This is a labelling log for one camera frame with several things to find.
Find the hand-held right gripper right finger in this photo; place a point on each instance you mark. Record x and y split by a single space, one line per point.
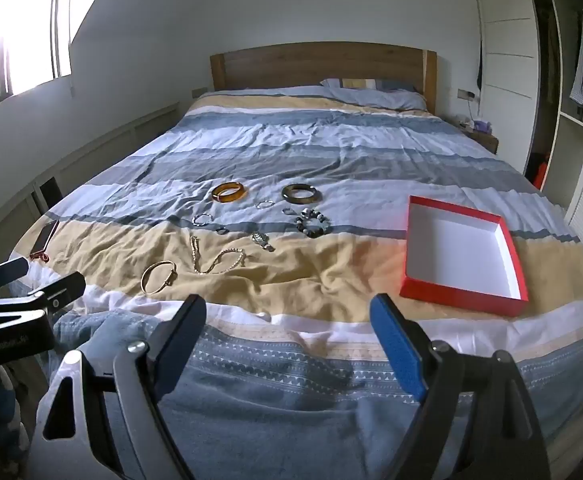
401 350

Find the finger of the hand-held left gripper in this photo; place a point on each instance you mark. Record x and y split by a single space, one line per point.
63 287
8 269

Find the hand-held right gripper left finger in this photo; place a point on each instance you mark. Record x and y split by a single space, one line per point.
181 345

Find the thin gold bangle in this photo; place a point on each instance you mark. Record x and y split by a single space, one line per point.
145 280

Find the red cardboard box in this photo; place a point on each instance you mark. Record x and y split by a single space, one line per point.
464 250

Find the amber bangle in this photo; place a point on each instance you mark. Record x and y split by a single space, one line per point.
216 194

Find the smartphone with red case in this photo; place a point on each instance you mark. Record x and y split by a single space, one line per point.
45 237

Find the blue white cloth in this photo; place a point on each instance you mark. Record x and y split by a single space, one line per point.
1 410

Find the dark brown bangle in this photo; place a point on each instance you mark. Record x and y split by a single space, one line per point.
285 193

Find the red bag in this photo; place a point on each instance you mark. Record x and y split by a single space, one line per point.
540 175

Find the wooden nightstand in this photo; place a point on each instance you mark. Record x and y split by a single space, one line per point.
486 142

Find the window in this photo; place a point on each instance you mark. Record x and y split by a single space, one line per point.
16 35

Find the purple box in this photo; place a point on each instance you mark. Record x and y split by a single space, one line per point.
482 126

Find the striped pillow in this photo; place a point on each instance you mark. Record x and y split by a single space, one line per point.
381 96

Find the wooden headboard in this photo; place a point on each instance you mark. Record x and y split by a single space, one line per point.
281 65

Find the white wardrobe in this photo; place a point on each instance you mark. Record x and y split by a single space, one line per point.
506 60

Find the wall socket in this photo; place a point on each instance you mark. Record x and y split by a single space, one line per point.
466 94

